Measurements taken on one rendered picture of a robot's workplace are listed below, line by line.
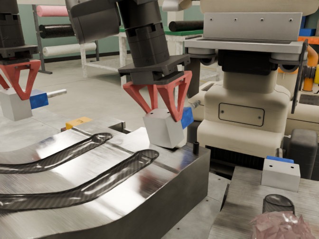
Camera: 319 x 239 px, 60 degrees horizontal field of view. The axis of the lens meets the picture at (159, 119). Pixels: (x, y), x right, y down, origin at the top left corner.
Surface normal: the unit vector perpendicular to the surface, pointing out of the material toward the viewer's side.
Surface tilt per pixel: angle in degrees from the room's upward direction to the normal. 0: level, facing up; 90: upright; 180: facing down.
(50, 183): 18
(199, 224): 0
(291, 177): 90
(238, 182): 0
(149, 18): 86
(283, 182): 90
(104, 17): 90
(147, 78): 100
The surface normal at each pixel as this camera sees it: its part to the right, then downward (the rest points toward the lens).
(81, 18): 0.31, 0.15
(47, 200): 0.42, -0.90
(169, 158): 0.00, -0.93
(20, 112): 0.77, 0.22
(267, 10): -0.47, 0.44
